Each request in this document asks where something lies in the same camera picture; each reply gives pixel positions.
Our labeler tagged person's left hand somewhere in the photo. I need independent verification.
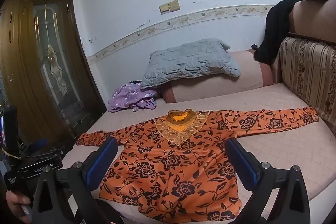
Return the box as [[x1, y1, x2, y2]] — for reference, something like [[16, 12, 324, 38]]
[[5, 182, 33, 224]]

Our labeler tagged purple floral garment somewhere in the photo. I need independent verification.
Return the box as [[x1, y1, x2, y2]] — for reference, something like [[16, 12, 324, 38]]
[[108, 83, 158, 113]]

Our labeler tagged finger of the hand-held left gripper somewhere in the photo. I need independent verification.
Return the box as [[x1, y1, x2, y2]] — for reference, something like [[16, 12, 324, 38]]
[[28, 138, 49, 155]]

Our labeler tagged wooden door with stained glass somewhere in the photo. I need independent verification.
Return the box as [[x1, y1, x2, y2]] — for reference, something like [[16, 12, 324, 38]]
[[0, 0, 107, 144]]

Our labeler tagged striped floral cushion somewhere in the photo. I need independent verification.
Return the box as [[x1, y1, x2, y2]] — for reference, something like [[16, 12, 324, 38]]
[[278, 36, 336, 135]]

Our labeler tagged orange black floral sweater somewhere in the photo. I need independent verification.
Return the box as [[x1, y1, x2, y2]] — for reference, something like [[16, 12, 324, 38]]
[[76, 106, 319, 223]]

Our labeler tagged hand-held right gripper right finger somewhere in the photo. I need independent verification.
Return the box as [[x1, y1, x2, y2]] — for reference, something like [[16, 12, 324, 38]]
[[225, 138, 311, 224]]

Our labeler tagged pink bolster cushion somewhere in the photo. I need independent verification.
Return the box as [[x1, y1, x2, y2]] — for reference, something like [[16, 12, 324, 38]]
[[160, 49, 273, 104]]

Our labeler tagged black garment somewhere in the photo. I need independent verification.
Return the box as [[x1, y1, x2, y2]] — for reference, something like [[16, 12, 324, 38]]
[[253, 0, 305, 64]]

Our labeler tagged pink padded headboard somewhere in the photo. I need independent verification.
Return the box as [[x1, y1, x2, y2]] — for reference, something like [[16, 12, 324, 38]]
[[288, 0, 336, 42]]

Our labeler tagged grey quilted pillow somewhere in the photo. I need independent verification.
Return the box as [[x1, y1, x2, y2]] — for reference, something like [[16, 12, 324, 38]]
[[140, 38, 240, 89]]

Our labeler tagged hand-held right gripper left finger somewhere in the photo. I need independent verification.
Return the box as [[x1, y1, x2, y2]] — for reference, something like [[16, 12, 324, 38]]
[[31, 137, 118, 224]]

